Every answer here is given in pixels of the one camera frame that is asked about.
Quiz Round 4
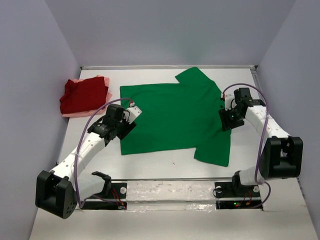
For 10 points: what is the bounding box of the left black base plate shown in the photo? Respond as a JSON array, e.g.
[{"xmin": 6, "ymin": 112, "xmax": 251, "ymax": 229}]
[{"xmin": 81, "ymin": 181, "xmax": 128, "ymax": 211}]

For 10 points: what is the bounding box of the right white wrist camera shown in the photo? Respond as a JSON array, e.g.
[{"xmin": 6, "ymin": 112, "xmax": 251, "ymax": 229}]
[{"xmin": 221, "ymin": 93, "xmax": 235, "ymax": 111}]

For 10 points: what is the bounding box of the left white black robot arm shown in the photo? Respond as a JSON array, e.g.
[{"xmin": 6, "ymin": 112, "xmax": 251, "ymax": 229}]
[{"xmin": 35, "ymin": 104, "xmax": 142, "ymax": 219}]

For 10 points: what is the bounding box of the green t shirt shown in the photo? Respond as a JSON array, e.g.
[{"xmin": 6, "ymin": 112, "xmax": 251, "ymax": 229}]
[{"xmin": 120, "ymin": 67, "xmax": 231, "ymax": 167}]

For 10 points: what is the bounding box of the folded pink t shirt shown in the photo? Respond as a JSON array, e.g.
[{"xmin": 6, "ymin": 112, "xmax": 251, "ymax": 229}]
[{"xmin": 61, "ymin": 76, "xmax": 114, "ymax": 118}]

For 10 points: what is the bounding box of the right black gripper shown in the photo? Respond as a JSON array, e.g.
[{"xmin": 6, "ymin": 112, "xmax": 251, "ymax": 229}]
[{"xmin": 218, "ymin": 105, "xmax": 245, "ymax": 132}]

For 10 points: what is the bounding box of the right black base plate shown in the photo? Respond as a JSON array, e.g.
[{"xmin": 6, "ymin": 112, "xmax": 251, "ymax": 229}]
[{"xmin": 212, "ymin": 181, "xmax": 263, "ymax": 210}]

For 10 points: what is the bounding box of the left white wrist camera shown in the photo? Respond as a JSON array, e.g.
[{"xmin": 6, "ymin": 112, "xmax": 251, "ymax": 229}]
[{"xmin": 124, "ymin": 101, "xmax": 142, "ymax": 124}]

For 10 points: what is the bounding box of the folded dark red t shirt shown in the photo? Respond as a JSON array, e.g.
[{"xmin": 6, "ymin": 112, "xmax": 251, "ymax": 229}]
[{"xmin": 59, "ymin": 76, "xmax": 109, "ymax": 115}]

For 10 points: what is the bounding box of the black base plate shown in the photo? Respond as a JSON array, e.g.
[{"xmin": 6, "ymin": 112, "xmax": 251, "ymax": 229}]
[
  {"xmin": 212, "ymin": 181, "xmax": 263, "ymax": 210},
  {"xmin": 81, "ymin": 181, "xmax": 128, "ymax": 211}
]

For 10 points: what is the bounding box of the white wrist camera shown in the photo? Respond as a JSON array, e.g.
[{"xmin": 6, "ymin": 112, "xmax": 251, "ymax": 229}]
[
  {"xmin": 124, "ymin": 101, "xmax": 142, "ymax": 124},
  {"xmin": 221, "ymin": 93, "xmax": 235, "ymax": 111}
]

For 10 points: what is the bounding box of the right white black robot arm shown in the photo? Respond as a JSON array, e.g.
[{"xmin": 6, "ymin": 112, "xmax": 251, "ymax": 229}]
[{"xmin": 218, "ymin": 87, "xmax": 304, "ymax": 196}]

